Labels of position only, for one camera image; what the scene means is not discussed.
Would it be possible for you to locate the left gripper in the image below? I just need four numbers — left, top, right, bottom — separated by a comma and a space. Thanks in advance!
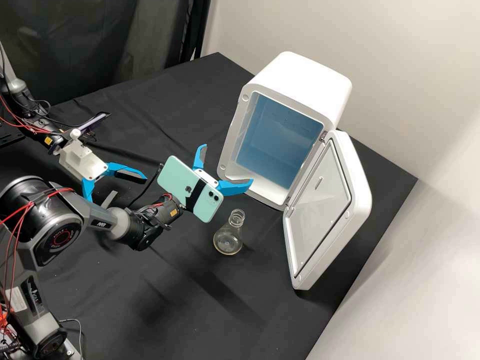
58, 140, 149, 208

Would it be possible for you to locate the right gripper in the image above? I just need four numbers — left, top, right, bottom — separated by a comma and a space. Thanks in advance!
192, 143, 255, 197

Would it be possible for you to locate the clear flask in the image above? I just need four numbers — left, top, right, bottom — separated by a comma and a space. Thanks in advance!
212, 208, 247, 257

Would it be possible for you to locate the white incubator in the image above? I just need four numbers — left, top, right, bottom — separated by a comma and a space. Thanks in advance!
216, 50, 354, 211

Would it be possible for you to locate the incubator door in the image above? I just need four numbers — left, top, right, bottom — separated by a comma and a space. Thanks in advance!
281, 128, 373, 292

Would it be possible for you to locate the black cable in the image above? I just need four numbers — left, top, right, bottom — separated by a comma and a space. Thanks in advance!
127, 161, 164, 209

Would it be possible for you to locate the right wrist camera phone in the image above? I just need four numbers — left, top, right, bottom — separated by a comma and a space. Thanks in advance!
156, 155, 226, 226

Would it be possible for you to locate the wrist camera phone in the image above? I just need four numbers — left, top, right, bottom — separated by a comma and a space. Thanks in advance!
68, 111, 113, 152
156, 155, 226, 226

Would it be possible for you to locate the left wrist camera phone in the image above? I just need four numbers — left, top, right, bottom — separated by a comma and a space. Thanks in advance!
68, 111, 113, 152

